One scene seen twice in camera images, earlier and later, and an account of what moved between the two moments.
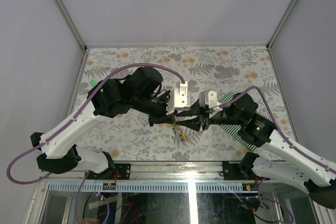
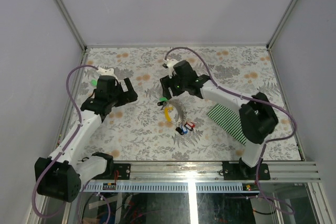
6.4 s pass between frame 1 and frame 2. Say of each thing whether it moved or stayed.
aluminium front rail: stayed
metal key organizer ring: moved
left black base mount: stayed
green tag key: stayed
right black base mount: stayed
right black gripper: moved
